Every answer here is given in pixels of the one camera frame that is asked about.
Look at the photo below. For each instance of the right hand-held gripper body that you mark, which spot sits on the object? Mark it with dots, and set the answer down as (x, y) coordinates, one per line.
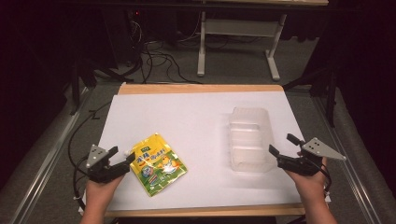
(303, 165)

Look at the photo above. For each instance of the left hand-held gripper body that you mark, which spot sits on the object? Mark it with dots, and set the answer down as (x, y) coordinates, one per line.
(99, 170)

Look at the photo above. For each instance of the clear plastic container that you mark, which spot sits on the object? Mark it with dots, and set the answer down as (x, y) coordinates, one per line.
(250, 140)

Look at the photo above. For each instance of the yellow green spout pouch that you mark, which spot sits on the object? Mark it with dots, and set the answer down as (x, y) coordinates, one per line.
(158, 166)

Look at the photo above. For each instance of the person's left hand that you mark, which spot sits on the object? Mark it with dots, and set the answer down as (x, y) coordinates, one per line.
(100, 190)

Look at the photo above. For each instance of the person's right hand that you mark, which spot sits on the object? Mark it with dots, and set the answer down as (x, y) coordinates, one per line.
(311, 186)

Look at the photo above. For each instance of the black tripod stand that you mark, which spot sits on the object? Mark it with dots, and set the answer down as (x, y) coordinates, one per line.
(328, 93)
(81, 74)

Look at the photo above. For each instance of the white paper sheet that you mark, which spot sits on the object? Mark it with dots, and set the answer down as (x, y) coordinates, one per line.
(193, 124)

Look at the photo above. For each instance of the dark computer tower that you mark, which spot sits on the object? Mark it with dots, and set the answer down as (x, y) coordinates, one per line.
(120, 34)

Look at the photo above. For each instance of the grey metal rail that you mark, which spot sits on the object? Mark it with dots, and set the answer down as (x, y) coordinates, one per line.
(345, 146)
(46, 158)

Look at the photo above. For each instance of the white metal desk frame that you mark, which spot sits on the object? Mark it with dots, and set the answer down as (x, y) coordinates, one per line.
(239, 28)

